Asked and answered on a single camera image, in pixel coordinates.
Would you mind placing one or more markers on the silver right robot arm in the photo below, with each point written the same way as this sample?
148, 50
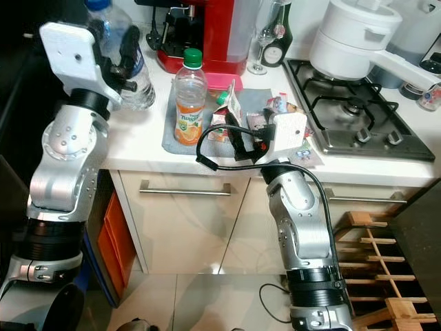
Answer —
306, 234

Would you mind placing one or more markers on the clear water bottle blue cap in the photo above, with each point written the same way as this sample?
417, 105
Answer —
109, 27

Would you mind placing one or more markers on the blue plastic crate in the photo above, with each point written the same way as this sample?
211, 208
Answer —
100, 276

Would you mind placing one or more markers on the pink flat container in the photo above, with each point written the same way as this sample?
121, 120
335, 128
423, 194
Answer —
224, 81

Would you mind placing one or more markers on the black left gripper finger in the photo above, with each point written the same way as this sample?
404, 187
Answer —
132, 48

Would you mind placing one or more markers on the dark tall appliance front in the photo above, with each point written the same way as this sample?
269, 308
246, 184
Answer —
17, 103

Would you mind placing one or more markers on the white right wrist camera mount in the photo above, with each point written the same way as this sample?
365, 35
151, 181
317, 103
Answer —
291, 136

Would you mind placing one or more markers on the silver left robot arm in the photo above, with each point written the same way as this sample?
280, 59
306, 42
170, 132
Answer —
65, 158

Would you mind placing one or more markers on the printed snack packet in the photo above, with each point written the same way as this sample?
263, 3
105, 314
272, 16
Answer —
279, 105

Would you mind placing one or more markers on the small printed drink carton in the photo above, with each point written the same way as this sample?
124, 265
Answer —
222, 117

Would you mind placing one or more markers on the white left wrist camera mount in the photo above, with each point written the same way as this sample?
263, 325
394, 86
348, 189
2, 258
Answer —
76, 58

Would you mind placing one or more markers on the red coffee machine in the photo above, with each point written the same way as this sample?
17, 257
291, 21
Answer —
213, 34

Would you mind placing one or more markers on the dark champagne bottle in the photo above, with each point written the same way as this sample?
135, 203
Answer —
279, 38

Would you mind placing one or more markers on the orange plastic crate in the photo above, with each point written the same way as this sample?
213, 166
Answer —
114, 241

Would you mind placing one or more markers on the clear plastic snack packet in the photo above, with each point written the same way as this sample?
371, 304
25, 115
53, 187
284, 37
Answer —
315, 152

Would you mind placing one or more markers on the orange juice bottle green cap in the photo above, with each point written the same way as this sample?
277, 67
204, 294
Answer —
189, 103

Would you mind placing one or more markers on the white lidded pot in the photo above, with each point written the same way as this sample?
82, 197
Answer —
351, 38

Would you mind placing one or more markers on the clear wine glass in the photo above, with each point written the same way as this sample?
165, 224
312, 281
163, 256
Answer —
258, 48

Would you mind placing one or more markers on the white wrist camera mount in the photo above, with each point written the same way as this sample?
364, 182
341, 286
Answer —
76, 58
291, 136

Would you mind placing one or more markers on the grey counter mat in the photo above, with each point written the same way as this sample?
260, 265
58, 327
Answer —
169, 131

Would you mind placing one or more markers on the steel gas stove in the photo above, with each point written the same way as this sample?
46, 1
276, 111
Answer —
358, 117

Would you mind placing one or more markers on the wooden wine rack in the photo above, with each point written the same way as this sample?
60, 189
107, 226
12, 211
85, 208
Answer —
379, 262

